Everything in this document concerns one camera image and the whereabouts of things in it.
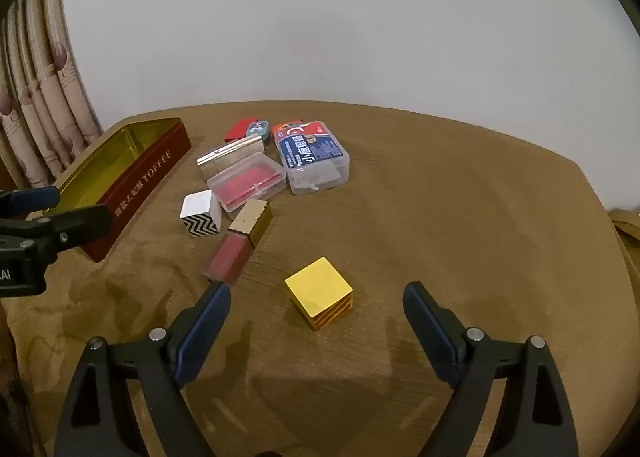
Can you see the dark red toffee tin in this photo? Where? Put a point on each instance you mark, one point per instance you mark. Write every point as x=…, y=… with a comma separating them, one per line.
x=140, y=187

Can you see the rose red block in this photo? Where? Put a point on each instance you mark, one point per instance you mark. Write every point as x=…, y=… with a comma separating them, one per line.
x=227, y=257

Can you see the clear dental floss box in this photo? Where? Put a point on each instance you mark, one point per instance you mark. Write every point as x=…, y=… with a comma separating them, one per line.
x=310, y=152

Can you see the clear box with red insert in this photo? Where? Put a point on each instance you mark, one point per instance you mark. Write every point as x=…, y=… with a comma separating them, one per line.
x=245, y=184

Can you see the gold block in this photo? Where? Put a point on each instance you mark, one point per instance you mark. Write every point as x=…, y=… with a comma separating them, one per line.
x=247, y=217

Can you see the white zigzag cube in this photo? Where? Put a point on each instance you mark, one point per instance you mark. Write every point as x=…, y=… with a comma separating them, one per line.
x=200, y=204

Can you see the beige patterned curtain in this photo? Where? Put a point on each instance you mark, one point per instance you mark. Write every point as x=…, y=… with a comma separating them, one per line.
x=40, y=87

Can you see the orange tape measure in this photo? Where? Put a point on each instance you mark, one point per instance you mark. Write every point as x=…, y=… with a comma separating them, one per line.
x=276, y=129

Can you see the yellow striped cube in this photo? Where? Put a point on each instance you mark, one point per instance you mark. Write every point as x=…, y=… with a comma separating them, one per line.
x=315, y=287

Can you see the tan cloth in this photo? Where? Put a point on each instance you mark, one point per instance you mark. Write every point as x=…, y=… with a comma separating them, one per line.
x=625, y=232

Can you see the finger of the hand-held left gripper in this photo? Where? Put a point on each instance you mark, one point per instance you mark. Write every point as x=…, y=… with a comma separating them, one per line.
x=35, y=199
x=75, y=227

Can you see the blue cartoon dog tin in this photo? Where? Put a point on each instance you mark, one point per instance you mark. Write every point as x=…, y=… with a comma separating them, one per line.
x=257, y=127

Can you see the silver metal box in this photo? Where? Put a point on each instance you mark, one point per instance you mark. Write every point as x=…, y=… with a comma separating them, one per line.
x=230, y=154

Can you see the small red box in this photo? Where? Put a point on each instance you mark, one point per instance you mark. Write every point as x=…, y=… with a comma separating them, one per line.
x=239, y=129

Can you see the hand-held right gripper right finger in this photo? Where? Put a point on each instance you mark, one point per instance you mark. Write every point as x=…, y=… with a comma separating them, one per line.
x=430, y=327

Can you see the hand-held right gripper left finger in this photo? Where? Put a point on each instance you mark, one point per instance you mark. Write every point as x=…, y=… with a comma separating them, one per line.
x=205, y=327

